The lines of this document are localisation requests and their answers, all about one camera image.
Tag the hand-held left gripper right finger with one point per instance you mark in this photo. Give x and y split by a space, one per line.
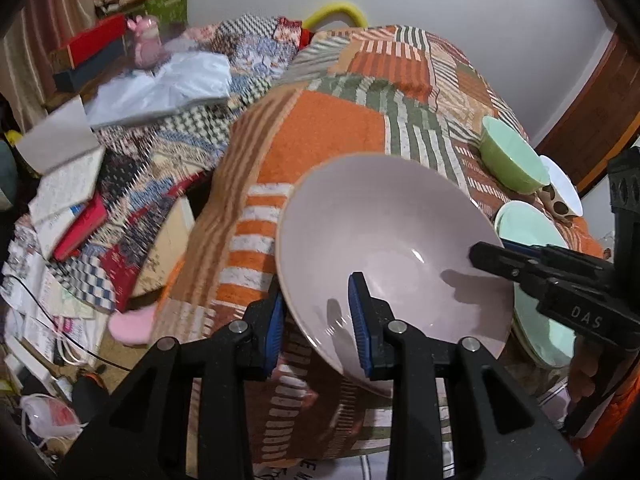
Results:
357 320

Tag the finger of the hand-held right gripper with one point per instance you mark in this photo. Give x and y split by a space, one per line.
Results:
505 260
555 252

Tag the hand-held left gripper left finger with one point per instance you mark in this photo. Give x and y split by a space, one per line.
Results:
272 332

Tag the mint green plate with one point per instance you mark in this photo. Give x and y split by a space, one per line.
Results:
525 222

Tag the white spotted bowl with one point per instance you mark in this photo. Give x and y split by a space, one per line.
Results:
562 185

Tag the mint green bowl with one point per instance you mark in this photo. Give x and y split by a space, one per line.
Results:
505 155

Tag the pink bowl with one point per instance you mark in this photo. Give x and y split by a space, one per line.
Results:
390 220

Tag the person's right hand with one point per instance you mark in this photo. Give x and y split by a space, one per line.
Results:
581 367

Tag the pink slipper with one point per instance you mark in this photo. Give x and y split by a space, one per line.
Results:
131 325

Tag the white printed sheet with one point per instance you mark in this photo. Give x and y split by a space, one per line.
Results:
310 470

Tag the wooden door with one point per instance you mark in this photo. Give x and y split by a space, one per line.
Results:
600 110

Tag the striped patchwork blanket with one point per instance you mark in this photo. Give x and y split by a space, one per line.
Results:
325 130

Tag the checked patchwork quilt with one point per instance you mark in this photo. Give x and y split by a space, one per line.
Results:
150 160

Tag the red book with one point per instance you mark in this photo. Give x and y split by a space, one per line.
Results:
82 225

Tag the white bag with red print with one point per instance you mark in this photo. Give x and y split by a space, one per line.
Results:
47 415

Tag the white notebook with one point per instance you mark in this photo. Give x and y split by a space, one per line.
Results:
65 185

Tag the white plastic bag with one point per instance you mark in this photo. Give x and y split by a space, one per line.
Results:
165 85

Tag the grey notebook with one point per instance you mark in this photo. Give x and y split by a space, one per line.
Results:
55 135

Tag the yellow foam tube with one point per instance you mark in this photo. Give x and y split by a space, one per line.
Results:
335 9

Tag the pink toy figure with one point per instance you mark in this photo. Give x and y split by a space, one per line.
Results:
145 45

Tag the dark blue box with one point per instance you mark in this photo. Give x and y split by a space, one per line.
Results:
85 72

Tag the red box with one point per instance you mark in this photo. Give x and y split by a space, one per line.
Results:
95 40

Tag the striped curtain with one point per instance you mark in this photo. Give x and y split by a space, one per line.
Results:
45 25

